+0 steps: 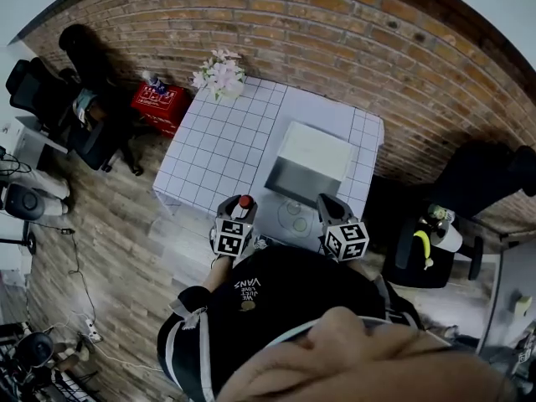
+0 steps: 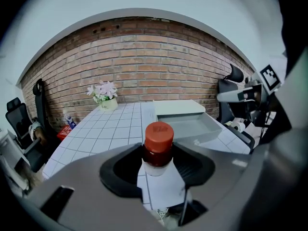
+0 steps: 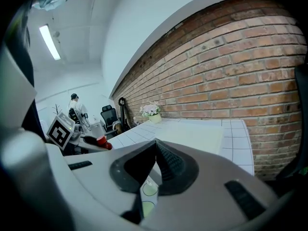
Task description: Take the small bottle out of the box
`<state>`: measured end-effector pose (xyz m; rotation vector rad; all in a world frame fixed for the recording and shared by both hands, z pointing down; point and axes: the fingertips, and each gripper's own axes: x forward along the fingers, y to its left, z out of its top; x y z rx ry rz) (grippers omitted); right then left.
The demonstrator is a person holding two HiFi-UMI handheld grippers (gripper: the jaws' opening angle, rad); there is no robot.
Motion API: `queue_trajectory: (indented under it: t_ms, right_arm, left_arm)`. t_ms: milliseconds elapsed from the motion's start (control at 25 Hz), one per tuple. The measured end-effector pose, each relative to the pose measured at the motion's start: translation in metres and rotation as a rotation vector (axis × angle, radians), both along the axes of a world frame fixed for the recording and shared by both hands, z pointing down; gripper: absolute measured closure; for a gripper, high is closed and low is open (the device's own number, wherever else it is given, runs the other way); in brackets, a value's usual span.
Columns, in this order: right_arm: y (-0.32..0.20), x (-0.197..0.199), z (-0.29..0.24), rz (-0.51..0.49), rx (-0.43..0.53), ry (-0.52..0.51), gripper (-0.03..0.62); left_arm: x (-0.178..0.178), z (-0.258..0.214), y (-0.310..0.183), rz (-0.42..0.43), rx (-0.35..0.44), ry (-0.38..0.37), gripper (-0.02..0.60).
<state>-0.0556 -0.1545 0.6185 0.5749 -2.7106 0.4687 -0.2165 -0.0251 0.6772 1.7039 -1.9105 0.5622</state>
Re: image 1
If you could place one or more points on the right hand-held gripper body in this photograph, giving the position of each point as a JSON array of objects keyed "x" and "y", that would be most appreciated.
[{"x": 347, "y": 241}]

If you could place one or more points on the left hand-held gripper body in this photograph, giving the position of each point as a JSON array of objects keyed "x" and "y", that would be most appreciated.
[{"x": 228, "y": 239}]

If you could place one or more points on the small red object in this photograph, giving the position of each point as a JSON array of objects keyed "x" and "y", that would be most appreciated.
[{"x": 245, "y": 201}]

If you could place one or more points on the white box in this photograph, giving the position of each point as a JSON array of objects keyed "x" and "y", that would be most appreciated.
[{"x": 314, "y": 153}]

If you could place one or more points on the person's right forearm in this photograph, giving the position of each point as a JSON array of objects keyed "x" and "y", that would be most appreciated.
[{"x": 362, "y": 268}]

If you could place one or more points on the person's left forearm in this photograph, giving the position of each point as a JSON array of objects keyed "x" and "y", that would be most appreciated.
[{"x": 218, "y": 276}]

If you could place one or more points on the red cardboard box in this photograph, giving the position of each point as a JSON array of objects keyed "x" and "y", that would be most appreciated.
[{"x": 159, "y": 103}]

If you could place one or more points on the clear plastic tray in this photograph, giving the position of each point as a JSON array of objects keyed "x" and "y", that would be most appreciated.
[{"x": 295, "y": 218}]

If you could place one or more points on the person's black shirt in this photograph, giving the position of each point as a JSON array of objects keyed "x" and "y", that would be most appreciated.
[{"x": 293, "y": 283}]

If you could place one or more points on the yellow banana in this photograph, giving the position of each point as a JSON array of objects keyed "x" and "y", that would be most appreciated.
[{"x": 424, "y": 245}]

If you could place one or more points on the green drink bottle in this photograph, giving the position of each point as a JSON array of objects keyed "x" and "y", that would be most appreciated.
[{"x": 437, "y": 212}]

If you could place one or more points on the white cup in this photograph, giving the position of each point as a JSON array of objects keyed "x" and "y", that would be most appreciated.
[{"x": 448, "y": 237}]

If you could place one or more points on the person's face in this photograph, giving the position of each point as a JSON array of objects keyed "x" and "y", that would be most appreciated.
[{"x": 368, "y": 371}]

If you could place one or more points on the pink flowers in pale pot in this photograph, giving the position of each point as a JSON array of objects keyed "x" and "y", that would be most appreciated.
[{"x": 222, "y": 75}]

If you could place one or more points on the black mesh office chair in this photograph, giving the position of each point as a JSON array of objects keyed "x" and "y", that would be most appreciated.
[
  {"x": 100, "y": 140},
  {"x": 473, "y": 182},
  {"x": 33, "y": 90}
]

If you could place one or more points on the clear plastic water bottle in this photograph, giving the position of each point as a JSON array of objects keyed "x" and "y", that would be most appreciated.
[{"x": 153, "y": 80}]

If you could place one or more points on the black power adapter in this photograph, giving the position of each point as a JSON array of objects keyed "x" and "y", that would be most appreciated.
[{"x": 67, "y": 230}]

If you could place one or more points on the white power strip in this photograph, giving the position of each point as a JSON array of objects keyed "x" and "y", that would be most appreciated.
[{"x": 94, "y": 331}]

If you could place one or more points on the grey desk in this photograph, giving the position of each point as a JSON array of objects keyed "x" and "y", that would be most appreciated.
[{"x": 511, "y": 266}]

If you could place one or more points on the small white desk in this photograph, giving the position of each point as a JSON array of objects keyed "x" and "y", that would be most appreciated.
[{"x": 31, "y": 140}]

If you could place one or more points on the round black device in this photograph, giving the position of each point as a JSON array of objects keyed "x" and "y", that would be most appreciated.
[{"x": 35, "y": 348}]

